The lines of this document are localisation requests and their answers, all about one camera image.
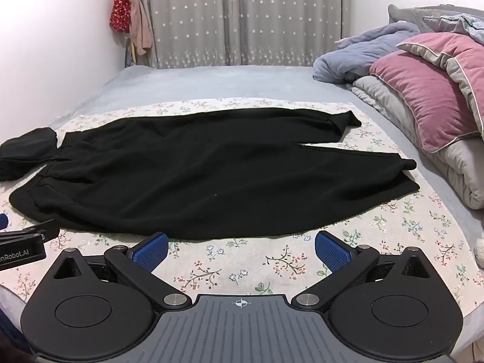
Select folded black cloth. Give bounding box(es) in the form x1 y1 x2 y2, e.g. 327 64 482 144
0 127 58 182

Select yellow pole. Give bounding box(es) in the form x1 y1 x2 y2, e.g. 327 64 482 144
126 0 137 66

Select grey pillow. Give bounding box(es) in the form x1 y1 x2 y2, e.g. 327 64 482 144
388 4 484 34

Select grey star-print curtain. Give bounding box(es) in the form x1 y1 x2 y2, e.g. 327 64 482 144
129 0 353 70

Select white plush toy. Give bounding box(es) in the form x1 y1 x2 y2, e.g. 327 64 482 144
474 234 484 270

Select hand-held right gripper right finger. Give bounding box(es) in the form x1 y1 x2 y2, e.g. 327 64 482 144
292 230 432 309

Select pink hanging cloth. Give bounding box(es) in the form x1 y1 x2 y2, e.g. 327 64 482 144
130 0 154 56

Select pink pillow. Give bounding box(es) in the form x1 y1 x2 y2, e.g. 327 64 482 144
369 50 482 154

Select grey quilt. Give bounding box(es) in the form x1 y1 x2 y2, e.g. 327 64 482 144
347 76 484 211

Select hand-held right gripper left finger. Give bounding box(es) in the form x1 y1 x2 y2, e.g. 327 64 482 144
52 232 192 309

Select blue-grey blanket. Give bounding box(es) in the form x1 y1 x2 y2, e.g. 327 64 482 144
312 21 422 84

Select floral bed cover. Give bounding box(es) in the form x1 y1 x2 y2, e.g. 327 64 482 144
0 98 470 319

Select pink and grey cushion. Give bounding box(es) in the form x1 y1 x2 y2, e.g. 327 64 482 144
396 32 484 137

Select light blue garment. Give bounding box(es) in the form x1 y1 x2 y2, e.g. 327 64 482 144
423 13 484 46

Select black pants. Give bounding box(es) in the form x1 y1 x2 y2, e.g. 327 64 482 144
8 108 421 241

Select red floral hanging cloth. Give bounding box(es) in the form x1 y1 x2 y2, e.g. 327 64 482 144
109 0 131 33

